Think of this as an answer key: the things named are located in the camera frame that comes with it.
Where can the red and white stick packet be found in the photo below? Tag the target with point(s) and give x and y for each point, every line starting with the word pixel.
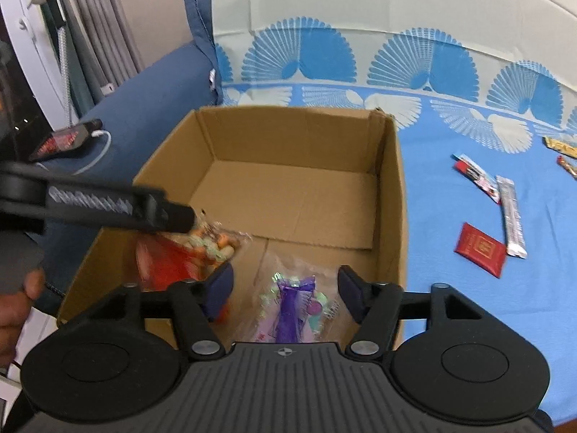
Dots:
pixel 478 178

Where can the silver stick packet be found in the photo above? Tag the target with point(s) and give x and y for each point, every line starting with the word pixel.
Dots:
pixel 511 216

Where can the red snack packet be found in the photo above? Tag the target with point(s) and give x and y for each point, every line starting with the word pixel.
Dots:
pixel 162 257

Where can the purple candy wrapper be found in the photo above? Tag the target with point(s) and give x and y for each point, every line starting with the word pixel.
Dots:
pixel 290 311

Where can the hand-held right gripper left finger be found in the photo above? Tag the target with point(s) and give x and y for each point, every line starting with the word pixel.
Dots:
pixel 220 291

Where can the black smartphone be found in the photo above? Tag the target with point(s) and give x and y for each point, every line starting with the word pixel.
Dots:
pixel 63 140

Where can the blue sofa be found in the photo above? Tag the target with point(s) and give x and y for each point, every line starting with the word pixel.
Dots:
pixel 144 99

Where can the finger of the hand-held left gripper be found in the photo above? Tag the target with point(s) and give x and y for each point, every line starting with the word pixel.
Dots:
pixel 167 214

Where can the person's left hand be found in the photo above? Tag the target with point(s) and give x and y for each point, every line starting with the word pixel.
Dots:
pixel 13 324

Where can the yellow snack packet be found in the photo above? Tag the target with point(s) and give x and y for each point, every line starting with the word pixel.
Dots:
pixel 561 145

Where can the small red snack bar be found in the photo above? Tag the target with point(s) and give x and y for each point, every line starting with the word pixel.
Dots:
pixel 569 166

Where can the clear pink-label snack bag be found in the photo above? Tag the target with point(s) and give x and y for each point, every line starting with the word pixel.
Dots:
pixel 266 320

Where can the brown cardboard box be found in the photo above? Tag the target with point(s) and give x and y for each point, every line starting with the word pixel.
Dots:
pixel 293 189

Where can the blue fan-print sheet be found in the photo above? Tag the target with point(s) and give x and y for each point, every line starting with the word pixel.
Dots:
pixel 450 324

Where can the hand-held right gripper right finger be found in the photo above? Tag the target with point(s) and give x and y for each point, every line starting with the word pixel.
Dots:
pixel 351 293

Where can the white curtain clip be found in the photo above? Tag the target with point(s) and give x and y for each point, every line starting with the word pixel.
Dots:
pixel 107 89

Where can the clear bag of mixed nuts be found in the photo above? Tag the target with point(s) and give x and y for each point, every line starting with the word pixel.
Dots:
pixel 212 248

